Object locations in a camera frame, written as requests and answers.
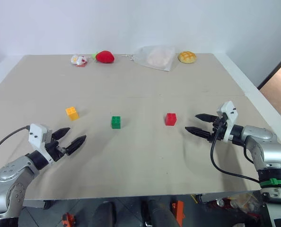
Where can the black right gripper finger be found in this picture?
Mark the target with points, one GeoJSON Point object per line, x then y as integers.
{"type": "Point", "coordinates": [198, 132]}
{"type": "Point", "coordinates": [205, 117]}

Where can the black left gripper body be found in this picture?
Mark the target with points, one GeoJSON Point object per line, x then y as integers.
{"type": "Point", "coordinates": [53, 149]}

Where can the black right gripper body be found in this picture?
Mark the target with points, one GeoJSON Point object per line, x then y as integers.
{"type": "Point", "coordinates": [218, 128]}

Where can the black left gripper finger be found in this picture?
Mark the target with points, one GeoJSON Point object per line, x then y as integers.
{"type": "Point", "coordinates": [61, 133]}
{"type": "Point", "coordinates": [76, 144]}

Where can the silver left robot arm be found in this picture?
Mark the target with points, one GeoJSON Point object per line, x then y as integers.
{"type": "Point", "coordinates": [11, 179]}

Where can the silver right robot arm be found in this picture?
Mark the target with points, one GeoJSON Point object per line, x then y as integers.
{"type": "Point", "coordinates": [266, 160]}

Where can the yellow toy brick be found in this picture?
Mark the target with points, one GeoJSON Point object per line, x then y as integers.
{"type": "Point", "coordinates": [72, 113]}

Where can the red toy brick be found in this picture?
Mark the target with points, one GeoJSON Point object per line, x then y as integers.
{"type": "Point", "coordinates": [170, 119]}

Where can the green toy brick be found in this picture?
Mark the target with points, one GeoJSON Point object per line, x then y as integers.
{"type": "Point", "coordinates": [116, 122]}

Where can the yellow melon bread bun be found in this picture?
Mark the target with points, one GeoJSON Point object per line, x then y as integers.
{"type": "Point", "coordinates": [187, 57]}

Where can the orange black tool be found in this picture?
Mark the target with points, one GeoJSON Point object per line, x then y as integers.
{"type": "Point", "coordinates": [69, 220]}
{"type": "Point", "coordinates": [178, 208]}

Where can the white red crumpled wrapper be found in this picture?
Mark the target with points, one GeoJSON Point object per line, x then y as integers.
{"type": "Point", "coordinates": [79, 60]}

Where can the clear plastic bag of items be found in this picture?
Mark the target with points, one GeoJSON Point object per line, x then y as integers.
{"type": "Point", "coordinates": [235, 202]}

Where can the dark rounded robot leg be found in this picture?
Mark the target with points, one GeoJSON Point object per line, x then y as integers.
{"type": "Point", "coordinates": [105, 214]}
{"type": "Point", "coordinates": [158, 211]}

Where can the red plush strawberry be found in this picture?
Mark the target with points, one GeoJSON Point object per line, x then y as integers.
{"type": "Point", "coordinates": [104, 57]}

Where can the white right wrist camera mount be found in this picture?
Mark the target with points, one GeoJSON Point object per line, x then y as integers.
{"type": "Point", "coordinates": [228, 118]}

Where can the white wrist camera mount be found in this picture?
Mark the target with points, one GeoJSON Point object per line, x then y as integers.
{"type": "Point", "coordinates": [228, 118]}
{"type": "Point", "coordinates": [37, 136]}

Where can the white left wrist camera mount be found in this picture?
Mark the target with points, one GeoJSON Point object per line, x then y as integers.
{"type": "Point", "coordinates": [37, 136]}

